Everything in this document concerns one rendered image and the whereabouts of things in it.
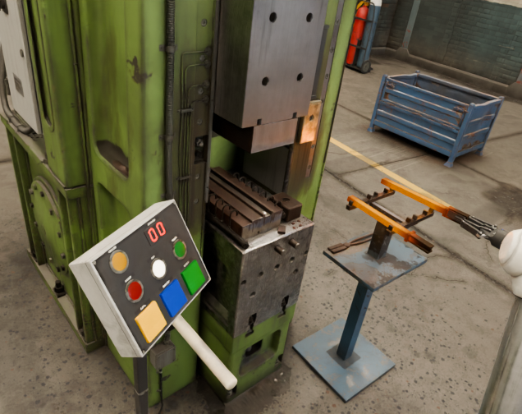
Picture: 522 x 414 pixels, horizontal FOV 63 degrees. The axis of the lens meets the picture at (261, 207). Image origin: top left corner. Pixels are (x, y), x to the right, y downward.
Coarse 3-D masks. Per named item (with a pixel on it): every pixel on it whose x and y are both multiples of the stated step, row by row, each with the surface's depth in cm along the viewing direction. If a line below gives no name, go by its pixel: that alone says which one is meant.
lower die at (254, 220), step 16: (224, 176) 185; (224, 192) 173; (256, 192) 176; (224, 208) 165; (240, 208) 164; (256, 208) 164; (272, 208) 167; (240, 224) 157; (256, 224) 160; (272, 224) 167
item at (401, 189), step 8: (384, 184) 197; (392, 184) 194; (400, 192) 192; (408, 192) 188; (416, 192) 188; (424, 200) 182; (432, 200) 182; (432, 208) 180; (440, 208) 177; (448, 208) 176; (464, 216) 170
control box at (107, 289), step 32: (128, 224) 116; (160, 224) 117; (96, 256) 99; (128, 256) 107; (160, 256) 116; (192, 256) 127; (96, 288) 101; (160, 288) 114; (128, 320) 103; (128, 352) 107
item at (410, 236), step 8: (360, 200) 182; (360, 208) 180; (368, 208) 178; (376, 216) 174; (384, 216) 174; (384, 224) 172; (392, 224) 169; (400, 232) 167; (408, 232) 164; (408, 240) 164; (416, 240) 161; (424, 240) 161; (424, 248) 160
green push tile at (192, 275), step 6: (192, 264) 125; (198, 264) 127; (186, 270) 123; (192, 270) 125; (198, 270) 127; (186, 276) 122; (192, 276) 124; (198, 276) 126; (186, 282) 122; (192, 282) 124; (198, 282) 126; (192, 288) 123; (198, 288) 126; (192, 294) 123
